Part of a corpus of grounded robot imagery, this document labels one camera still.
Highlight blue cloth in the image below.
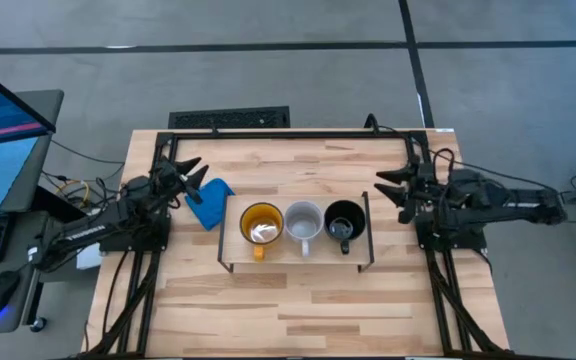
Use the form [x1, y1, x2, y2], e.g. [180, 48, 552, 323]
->
[184, 177, 236, 232]

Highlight yellow mug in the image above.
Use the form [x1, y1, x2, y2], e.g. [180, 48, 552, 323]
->
[239, 201, 285, 262]

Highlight yellow cable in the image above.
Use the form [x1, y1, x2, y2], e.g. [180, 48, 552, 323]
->
[55, 178, 91, 208]

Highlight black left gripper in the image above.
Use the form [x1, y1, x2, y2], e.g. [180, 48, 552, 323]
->
[155, 155, 210, 199]

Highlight small white box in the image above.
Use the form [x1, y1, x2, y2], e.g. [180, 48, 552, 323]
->
[75, 242, 104, 271]

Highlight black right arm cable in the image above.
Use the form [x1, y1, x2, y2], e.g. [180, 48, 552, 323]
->
[365, 112, 567, 195]

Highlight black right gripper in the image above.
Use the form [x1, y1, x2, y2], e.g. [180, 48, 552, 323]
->
[373, 154, 439, 225]

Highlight black aluminium table frame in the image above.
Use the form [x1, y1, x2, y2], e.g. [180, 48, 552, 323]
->
[80, 127, 512, 360]

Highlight grey side desk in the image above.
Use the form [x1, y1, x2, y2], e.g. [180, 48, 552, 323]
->
[0, 89, 65, 336]

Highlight black floor cable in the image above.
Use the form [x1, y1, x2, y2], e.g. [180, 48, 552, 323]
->
[42, 139, 127, 167]

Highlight black mug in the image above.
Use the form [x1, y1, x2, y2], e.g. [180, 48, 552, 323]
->
[323, 199, 367, 256]

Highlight white floral patterned mug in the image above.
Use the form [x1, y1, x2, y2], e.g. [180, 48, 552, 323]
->
[284, 200, 325, 258]

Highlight black floor vent grille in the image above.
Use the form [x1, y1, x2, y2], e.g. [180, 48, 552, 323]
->
[167, 105, 292, 130]

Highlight wooden shelf with black legs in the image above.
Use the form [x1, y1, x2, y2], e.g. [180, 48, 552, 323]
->
[216, 191, 375, 274]

